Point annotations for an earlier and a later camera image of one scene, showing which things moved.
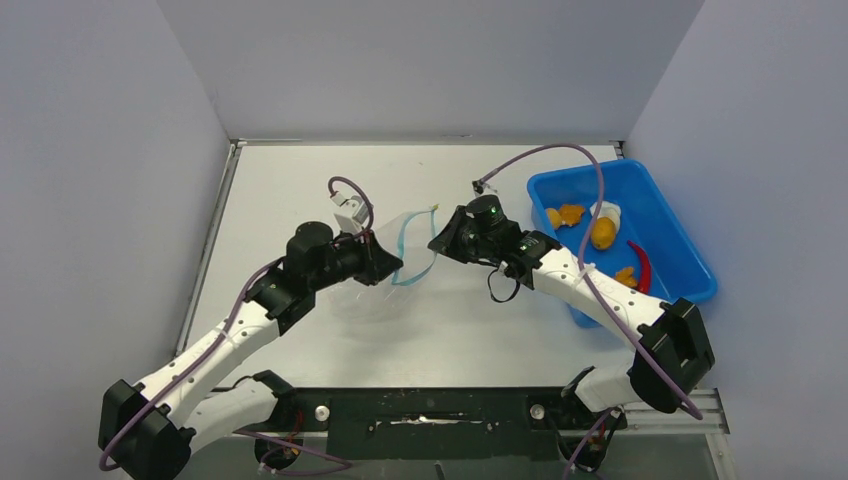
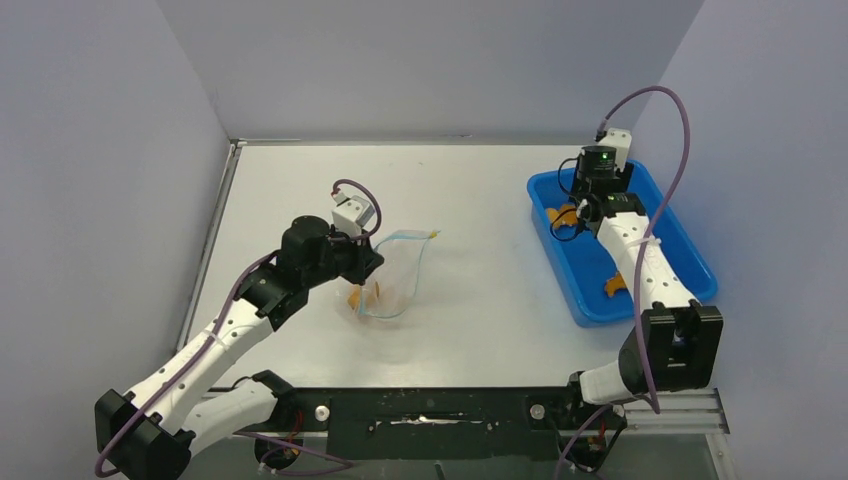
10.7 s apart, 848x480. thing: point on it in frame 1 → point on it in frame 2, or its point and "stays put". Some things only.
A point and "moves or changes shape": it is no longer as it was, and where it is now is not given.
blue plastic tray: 638,239 stays put
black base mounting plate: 438,423 stays put
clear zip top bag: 413,241 moves or changes shape
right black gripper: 447,244 → 623,173
